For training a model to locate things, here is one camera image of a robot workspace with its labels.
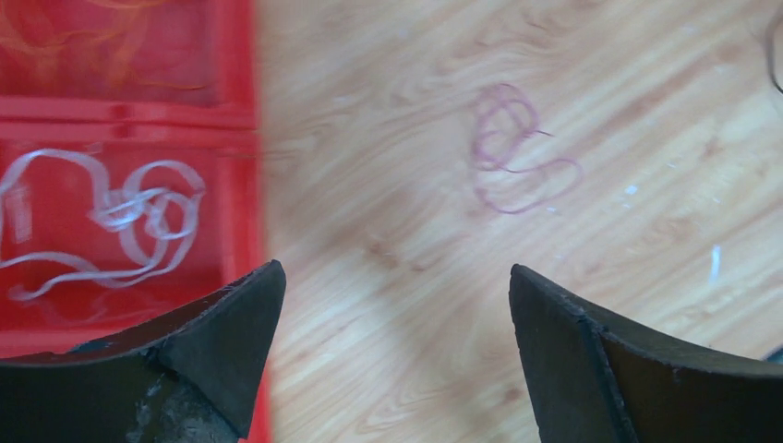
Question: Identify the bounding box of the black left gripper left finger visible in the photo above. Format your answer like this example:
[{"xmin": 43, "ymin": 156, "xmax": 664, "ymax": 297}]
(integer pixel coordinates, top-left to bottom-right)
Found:
[{"xmin": 1, "ymin": 260, "xmax": 286, "ymax": 442}]

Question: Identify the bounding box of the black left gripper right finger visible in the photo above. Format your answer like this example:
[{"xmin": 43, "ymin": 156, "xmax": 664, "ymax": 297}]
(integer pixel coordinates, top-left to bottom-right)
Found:
[{"xmin": 509, "ymin": 265, "xmax": 782, "ymax": 442}]

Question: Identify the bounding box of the white wire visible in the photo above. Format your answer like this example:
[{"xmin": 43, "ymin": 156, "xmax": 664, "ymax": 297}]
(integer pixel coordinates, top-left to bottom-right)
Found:
[{"xmin": 0, "ymin": 149, "xmax": 208, "ymax": 304}]

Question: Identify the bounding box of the purple thin wire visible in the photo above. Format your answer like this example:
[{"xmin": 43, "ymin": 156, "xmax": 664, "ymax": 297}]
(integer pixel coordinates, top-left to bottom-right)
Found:
[{"xmin": 469, "ymin": 82, "xmax": 584, "ymax": 216}]

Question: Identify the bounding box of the brown wire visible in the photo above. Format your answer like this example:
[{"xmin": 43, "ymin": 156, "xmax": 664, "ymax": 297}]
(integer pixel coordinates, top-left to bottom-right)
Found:
[{"xmin": 765, "ymin": 6, "xmax": 783, "ymax": 97}]

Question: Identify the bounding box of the red plastic bin middle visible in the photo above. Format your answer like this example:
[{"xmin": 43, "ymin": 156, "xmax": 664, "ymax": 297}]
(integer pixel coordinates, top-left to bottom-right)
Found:
[{"xmin": 1, "ymin": 122, "xmax": 271, "ymax": 442}]

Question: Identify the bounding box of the red plastic bin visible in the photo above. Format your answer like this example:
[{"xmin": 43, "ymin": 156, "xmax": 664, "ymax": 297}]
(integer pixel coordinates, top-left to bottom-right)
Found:
[
  {"xmin": 1, "ymin": 1, "xmax": 257, "ymax": 129},
  {"xmin": 1, "ymin": 122, "xmax": 271, "ymax": 442}
]

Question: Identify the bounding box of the red plastic bin far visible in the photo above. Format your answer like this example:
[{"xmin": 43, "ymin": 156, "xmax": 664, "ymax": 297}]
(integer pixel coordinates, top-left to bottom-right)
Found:
[{"xmin": 1, "ymin": 1, "xmax": 257, "ymax": 129}]

